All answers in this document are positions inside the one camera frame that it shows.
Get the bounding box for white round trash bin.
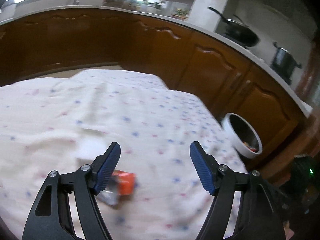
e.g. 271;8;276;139
221;113;263;159

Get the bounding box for white foam block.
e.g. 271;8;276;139
74;136;108;166

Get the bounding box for floral white tablecloth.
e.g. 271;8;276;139
1;70;246;239

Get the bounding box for black wok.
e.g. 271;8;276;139
207;7;260;48

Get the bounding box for brown wooden kitchen cabinets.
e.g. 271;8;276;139
1;7;308;183

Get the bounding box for orange snack wrapper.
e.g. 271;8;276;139
97;170;136;206

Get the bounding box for black cooking pot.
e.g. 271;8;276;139
271;42;302;78

